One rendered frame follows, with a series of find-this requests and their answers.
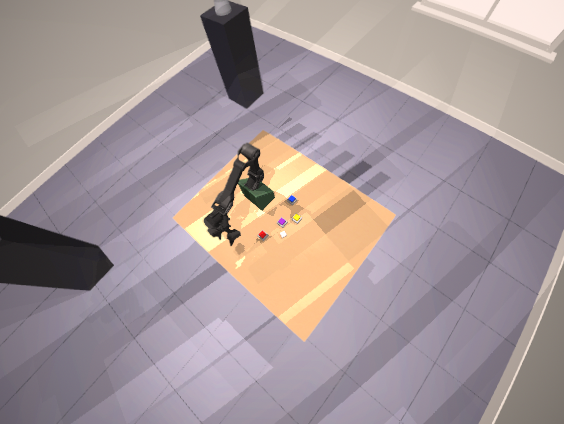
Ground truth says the red button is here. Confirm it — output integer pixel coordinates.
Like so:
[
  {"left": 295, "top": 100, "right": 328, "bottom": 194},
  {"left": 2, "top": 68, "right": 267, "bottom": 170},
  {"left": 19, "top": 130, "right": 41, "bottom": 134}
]
[{"left": 257, "top": 230, "right": 269, "bottom": 241}]

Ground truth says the blue button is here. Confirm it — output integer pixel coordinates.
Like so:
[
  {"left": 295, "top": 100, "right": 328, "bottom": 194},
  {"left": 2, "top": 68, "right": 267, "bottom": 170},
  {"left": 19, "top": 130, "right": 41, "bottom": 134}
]
[{"left": 287, "top": 194, "right": 297, "bottom": 206}]

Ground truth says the yellow button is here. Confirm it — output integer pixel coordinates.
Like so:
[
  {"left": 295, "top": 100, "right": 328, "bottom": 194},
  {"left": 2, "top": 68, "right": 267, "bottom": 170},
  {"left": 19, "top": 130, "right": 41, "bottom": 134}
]
[{"left": 291, "top": 213, "right": 302, "bottom": 224}]

